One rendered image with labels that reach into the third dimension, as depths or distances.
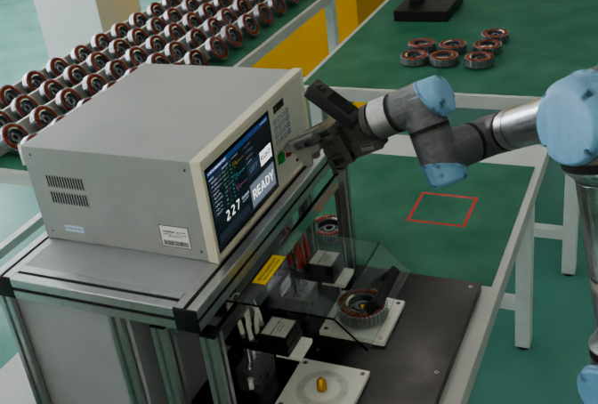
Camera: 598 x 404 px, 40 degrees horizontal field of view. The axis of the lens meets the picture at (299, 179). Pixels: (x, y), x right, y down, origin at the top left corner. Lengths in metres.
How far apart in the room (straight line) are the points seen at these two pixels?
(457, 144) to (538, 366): 1.54
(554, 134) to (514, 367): 1.81
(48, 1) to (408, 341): 4.27
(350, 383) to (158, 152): 0.61
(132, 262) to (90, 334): 0.15
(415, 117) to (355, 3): 3.68
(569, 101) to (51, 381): 1.13
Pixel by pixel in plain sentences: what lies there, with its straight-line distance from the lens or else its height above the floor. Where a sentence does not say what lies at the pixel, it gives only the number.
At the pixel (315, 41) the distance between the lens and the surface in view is 5.29.
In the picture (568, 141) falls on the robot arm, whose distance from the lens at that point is 1.14.
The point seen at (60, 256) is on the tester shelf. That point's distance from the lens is 1.61.
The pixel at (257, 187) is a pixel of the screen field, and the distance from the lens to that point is 1.57.
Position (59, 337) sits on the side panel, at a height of 0.98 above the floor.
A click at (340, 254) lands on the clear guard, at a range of 1.54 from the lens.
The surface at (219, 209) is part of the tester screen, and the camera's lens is 1.45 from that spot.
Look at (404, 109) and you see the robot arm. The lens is 1.46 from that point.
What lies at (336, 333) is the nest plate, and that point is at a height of 0.78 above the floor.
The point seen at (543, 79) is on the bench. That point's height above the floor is 0.75.
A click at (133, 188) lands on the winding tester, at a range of 1.48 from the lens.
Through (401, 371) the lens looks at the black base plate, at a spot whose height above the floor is 0.77.
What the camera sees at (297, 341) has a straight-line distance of 1.63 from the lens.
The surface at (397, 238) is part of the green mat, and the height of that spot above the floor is 0.75.
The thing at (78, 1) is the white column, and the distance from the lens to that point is 5.49.
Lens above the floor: 1.91
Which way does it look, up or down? 28 degrees down
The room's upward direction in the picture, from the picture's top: 8 degrees counter-clockwise
